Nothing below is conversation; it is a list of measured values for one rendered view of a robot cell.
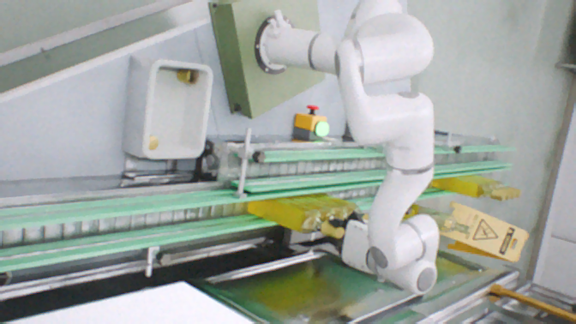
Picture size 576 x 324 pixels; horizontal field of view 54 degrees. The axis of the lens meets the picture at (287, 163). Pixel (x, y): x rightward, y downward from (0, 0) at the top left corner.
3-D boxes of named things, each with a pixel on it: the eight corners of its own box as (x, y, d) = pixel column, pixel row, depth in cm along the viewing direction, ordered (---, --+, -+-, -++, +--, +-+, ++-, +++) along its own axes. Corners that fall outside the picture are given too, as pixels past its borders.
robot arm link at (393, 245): (409, 146, 107) (411, 238, 116) (357, 168, 101) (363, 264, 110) (443, 159, 100) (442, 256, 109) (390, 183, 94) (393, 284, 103)
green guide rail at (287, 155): (233, 155, 139) (255, 163, 134) (234, 151, 139) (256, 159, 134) (500, 147, 270) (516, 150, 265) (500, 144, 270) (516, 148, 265)
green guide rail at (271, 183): (230, 184, 140) (252, 192, 135) (230, 180, 140) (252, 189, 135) (496, 161, 272) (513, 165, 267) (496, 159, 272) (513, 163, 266)
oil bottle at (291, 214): (246, 212, 148) (308, 237, 134) (249, 191, 147) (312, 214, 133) (261, 210, 152) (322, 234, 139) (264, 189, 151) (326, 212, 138)
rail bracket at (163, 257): (119, 264, 122) (155, 286, 113) (122, 234, 121) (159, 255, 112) (135, 261, 125) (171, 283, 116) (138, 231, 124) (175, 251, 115)
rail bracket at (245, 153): (215, 189, 137) (251, 203, 129) (224, 122, 134) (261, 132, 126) (225, 189, 139) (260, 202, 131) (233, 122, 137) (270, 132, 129)
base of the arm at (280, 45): (249, 23, 139) (295, 29, 129) (282, 1, 145) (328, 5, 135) (267, 77, 148) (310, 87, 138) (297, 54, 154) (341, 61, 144)
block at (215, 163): (198, 176, 141) (216, 183, 137) (202, 139, 140) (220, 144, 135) (208, 175, 144) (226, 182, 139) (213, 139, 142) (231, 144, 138)
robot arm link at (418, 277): (409, 237, 103) (445, 217, 107) (370, 219, 112) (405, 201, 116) (415, 304, 108) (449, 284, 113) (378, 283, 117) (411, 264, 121)
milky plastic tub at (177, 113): (122, 152, 130) (143, 159, 125) (131, 54, 126) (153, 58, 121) (182, 150, 143) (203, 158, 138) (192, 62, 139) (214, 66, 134)
